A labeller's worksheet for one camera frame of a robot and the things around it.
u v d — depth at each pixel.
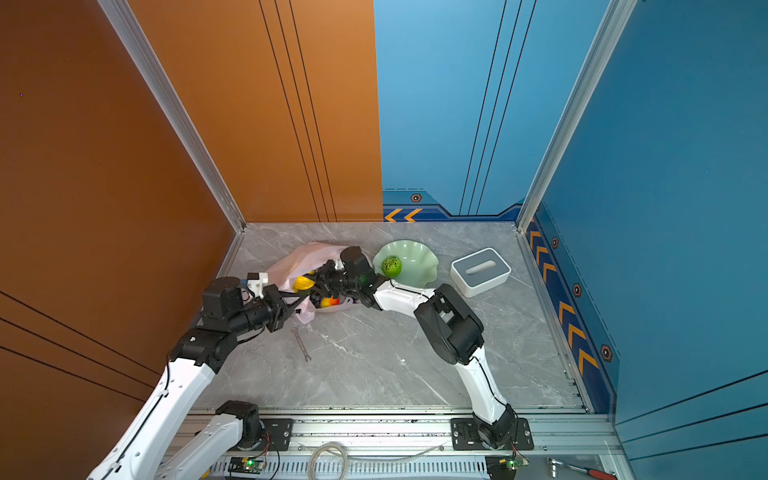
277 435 0.74
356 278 0.73
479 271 1.03
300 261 0.79
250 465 0.71
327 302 0.91
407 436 0.75
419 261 1.06
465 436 0.72
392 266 0.99
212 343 0.52
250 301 0.63
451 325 0.55
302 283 0.81
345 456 0.70
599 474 0.69
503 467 0.71
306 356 0.87
